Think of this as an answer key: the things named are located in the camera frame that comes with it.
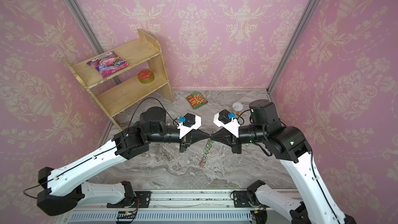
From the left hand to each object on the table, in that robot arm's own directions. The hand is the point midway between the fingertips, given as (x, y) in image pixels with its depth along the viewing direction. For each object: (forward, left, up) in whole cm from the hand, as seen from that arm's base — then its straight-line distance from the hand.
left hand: (208, 137), depth 53 cm
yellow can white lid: (+40, -21, -32) cm, 56 cm away
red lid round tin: (+48, +37, -14) cm, 62 cm away
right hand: (+2, -2, -1) cm, 3 cm away
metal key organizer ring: (-5, +1, -4) cm, 6 cm away
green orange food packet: (+50, +7, -37) cm, 62 cm away
